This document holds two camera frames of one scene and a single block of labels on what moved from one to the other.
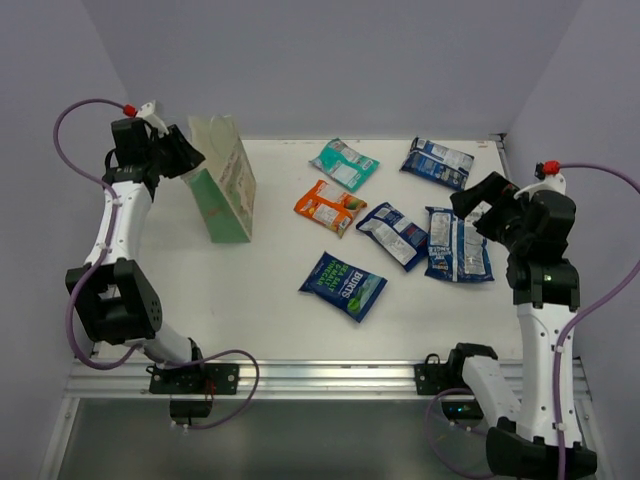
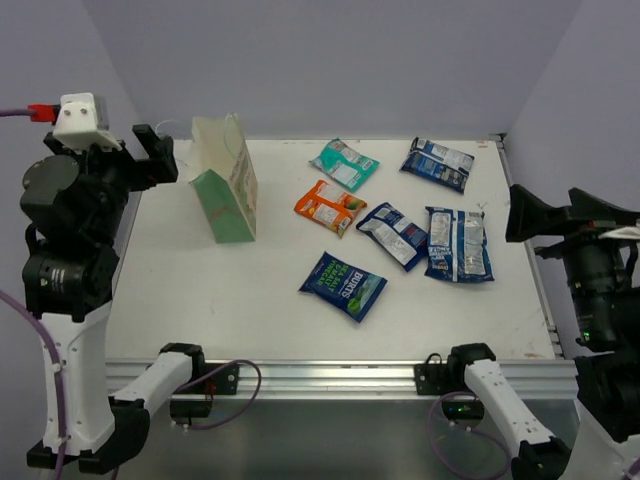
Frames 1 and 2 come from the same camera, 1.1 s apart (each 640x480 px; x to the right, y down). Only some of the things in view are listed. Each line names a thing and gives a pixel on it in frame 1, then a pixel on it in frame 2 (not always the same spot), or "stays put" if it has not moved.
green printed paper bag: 223,182 stays put
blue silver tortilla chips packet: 457,251 stays put
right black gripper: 493,190 to 588,218
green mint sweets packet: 346,167 stays put
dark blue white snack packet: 405,240 stays put
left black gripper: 179,151 to 132,167
